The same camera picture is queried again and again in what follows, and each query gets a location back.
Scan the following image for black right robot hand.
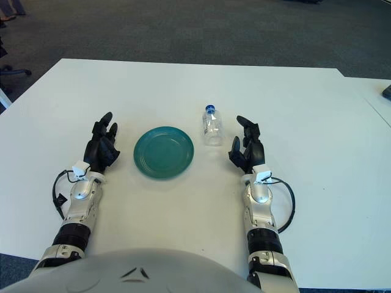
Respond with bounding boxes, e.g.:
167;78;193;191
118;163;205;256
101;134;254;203
228;115;266;175

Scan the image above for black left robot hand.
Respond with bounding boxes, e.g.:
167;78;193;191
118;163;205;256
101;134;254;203
82;112;122;176

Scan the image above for clear bottle with blue cap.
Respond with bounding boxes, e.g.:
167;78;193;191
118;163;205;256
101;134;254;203
201;104;223;147

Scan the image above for green round plate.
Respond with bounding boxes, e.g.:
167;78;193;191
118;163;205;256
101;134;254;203
133;126;196;181

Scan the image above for white desk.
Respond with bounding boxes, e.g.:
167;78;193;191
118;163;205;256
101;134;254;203
0;88;13;114

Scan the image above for black office chair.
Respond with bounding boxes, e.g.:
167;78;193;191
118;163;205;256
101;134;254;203
0;33;33;92

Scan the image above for silver robot torso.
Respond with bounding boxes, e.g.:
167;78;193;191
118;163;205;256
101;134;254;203
0;248;256;293

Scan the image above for person legs and shoes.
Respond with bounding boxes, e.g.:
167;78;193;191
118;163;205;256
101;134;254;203
0;0;27;22

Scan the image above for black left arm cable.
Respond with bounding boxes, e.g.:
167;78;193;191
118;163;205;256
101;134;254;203
52;169;77;220

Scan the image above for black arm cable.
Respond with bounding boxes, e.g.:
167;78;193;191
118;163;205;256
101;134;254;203
265;176;296;234
52;169;77;220

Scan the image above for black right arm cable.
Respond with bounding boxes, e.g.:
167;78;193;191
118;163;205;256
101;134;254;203
265;176;296;234

